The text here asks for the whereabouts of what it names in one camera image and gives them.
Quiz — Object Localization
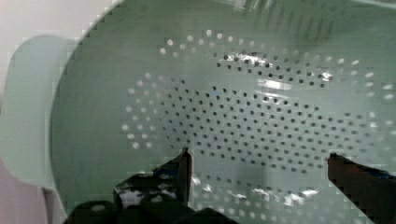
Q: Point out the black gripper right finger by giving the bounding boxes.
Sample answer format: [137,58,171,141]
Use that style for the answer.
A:
[327,152,396,224]

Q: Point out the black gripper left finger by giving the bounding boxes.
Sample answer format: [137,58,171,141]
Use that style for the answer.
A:
[113,147,192,209]

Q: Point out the green strainer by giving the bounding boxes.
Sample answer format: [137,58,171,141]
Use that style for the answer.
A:
[1,0,395,224]

